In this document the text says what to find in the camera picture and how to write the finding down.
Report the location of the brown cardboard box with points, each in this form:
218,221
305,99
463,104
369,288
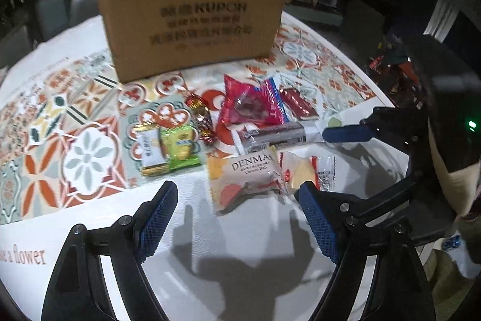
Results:
195,24

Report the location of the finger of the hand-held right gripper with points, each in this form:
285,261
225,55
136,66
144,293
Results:
345,133
413,200

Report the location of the patterned tile-print tablecloth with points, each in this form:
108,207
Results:
112,155

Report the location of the red and gold twisted candy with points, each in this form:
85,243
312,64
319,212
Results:
201,118

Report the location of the silver and brown wafer bar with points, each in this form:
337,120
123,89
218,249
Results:
274,136

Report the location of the cream cheese ball packet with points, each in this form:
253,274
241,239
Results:
244,178

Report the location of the clear packet with yellow cake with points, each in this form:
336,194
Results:
304,170

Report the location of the pink snack packet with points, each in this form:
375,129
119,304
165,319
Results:
244,106

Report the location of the colourful clutter pile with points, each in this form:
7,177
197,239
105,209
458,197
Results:
390,61

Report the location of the red snack bar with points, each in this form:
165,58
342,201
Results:
298,103

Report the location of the white and gold candy packet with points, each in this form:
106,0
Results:
148,148

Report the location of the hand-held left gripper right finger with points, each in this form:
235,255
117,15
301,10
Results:
319,227

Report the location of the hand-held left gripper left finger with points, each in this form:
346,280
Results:
158,219

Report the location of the green candy packet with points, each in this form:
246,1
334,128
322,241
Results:
180,148

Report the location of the person's right forearm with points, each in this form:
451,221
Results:
464,185

